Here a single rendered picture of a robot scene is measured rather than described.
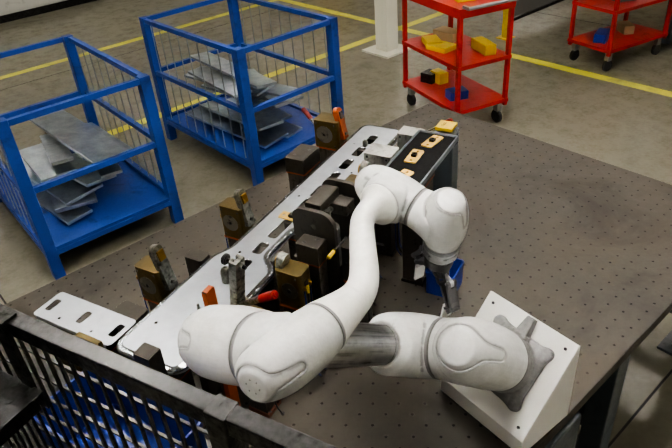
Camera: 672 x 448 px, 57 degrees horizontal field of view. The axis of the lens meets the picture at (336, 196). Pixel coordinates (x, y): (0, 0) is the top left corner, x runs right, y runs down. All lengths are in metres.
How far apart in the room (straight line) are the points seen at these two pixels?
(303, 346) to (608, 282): 1.42
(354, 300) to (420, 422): 0.69
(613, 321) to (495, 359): 0.71
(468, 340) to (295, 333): 0.53
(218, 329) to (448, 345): 0.58
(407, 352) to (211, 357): 0.57
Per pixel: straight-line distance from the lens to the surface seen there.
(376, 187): 1.44
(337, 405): 1.81
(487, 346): 1.48
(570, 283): 2.24
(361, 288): 1.18
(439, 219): 1.40
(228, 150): 4.27
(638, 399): 2.90
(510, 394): 1.68
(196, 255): 1.92
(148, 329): 1.70
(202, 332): 1.16
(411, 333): 1.55
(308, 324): 1.06
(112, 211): 3.91
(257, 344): 1.04
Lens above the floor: 2.09
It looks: 32 degrees down
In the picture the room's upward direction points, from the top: 5 degrees counter-clockwise
